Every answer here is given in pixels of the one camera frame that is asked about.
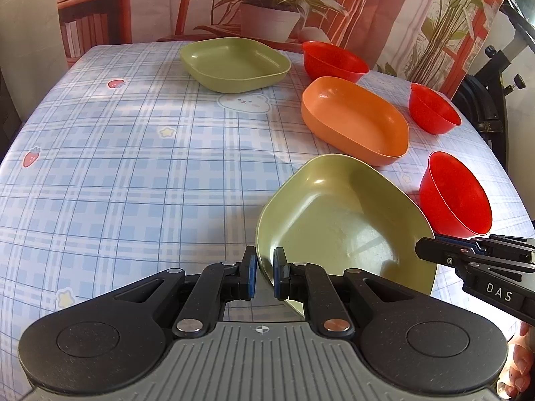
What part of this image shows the printed room backdrop cloth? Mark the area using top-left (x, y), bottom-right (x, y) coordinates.
top-left (56, 0), bottom-right (503, 95)

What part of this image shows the person's right hand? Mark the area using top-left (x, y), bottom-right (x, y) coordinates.
top-left (501, 322), bottom-right (534, 398)

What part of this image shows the red bowl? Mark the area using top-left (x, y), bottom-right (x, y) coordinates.
top-left (419, 151), bottom-right (493, 238)
top-left (408, 83), bottom-right (461, 135)
top-left (302, 41), bottom-right (369, 83)

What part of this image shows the green square plate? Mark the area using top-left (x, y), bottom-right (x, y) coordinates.
top-left (256, 154), bottom-right (436, 294)
top-left (180, 37), bottom-right (291, 94)

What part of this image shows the orange square plate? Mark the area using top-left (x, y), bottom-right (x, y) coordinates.
top-left (301, 76), bottom-right (410, 167)

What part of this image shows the black exercise bike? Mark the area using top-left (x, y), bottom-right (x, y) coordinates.
top-left (452, 0), bottom-right (534, 168)

